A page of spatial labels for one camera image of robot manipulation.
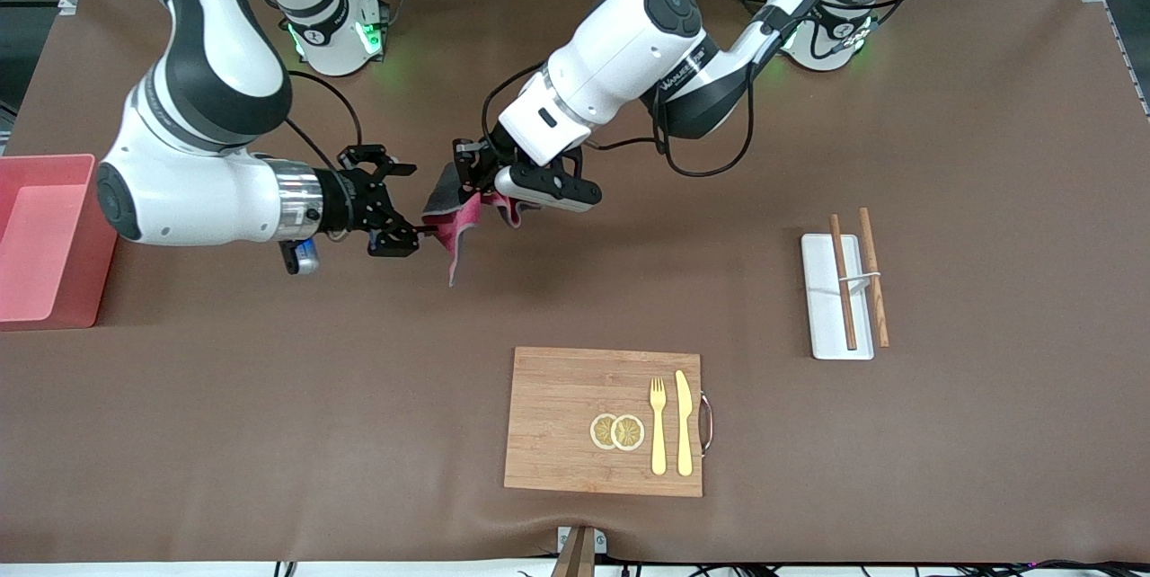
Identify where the yellow fork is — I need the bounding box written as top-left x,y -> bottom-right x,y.
649,377 -> 668,476

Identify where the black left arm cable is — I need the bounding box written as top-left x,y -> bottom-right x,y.
482,0 -> 973,180

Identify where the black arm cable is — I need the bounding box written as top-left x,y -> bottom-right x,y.
286,70 -> 364,172
482,0 -> 973,180

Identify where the red and grey cloth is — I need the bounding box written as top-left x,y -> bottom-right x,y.
421,161 -> 524,289

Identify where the pink plastic bin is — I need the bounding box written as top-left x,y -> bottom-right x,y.
0,154 -> 119,330

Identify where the wooden cutting board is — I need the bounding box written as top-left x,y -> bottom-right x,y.
503,346 -> 716,499

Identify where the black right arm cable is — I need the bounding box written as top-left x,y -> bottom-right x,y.
286,70 -> 364,172

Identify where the yellow knife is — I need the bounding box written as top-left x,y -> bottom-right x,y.
675,369 -> 695,477

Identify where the white chopstick tray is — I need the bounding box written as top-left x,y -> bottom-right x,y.
801,233 -> 883,361

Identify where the metal table bracket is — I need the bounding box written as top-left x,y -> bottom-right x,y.
550,525 -> 609,577

